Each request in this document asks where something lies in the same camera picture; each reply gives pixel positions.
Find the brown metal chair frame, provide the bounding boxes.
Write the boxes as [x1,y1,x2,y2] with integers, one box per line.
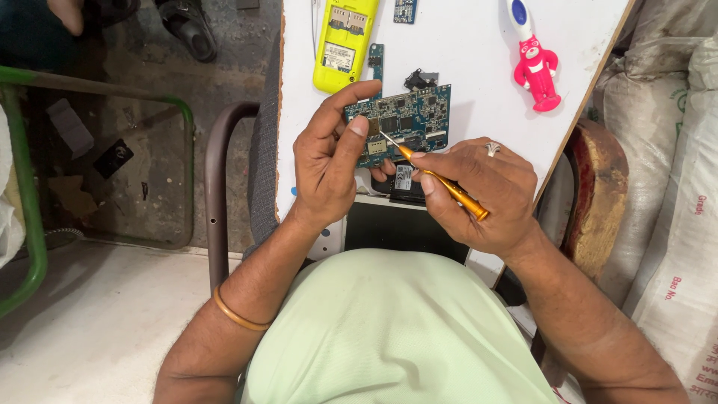
[204,101,261,294]

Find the light green shirt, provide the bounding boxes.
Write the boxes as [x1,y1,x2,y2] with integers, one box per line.
[240,248,562,404]

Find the person's right hand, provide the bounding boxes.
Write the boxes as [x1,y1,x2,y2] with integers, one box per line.
[409,137,543,263]

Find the white sack with red print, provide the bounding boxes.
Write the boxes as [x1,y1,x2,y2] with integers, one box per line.
[622,34,718,404]

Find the white plastic bag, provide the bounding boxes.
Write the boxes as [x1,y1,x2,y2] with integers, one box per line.
[0,105,27,270]

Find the black scrap piece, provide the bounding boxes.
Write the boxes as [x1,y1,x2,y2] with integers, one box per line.
[92,138,135,180]

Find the small blue circuit module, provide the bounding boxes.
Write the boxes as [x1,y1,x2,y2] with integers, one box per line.
[393,0,418,25]

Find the pink cartoon toothbrush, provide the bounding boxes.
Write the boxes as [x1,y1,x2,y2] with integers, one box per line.
[506,0,562,113]

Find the green metal frame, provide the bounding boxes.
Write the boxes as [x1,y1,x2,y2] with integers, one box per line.
[0,65,195,321]

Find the grey fabric chair seat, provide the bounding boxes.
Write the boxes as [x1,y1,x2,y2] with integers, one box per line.
[242,28,282,260]

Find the yellow phone back housing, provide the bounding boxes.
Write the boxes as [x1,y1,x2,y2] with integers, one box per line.
[312,0,380,95]

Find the grey scrap piece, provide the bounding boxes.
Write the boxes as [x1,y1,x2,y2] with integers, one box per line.
[45,98,95,160]

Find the small black metal component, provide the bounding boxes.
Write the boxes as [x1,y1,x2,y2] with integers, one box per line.
[403,68,440,92]

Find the person's left hand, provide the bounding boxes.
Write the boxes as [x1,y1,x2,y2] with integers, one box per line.
[289,79,397,229]

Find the orange precision screwdriver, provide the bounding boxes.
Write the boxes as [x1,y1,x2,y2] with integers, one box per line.
[379,130,490,222]

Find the worn round wooden block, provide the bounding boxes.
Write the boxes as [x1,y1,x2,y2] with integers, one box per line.
[560,118,630,283]

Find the black module with white label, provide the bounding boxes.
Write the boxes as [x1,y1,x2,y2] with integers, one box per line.
[388,162,428,205]

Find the white woven sack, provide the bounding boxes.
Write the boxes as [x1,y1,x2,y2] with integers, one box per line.
[616,0,718,79]
[593,68,692,308]

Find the blue tablet circuit board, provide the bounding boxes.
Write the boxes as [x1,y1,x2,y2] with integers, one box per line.
[343,44,453,169]

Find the orange bangle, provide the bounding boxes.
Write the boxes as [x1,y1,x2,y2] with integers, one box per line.
[212,283,274,332]

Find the black sandal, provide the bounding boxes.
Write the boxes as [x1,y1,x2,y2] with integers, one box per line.
[155,0,219,64]

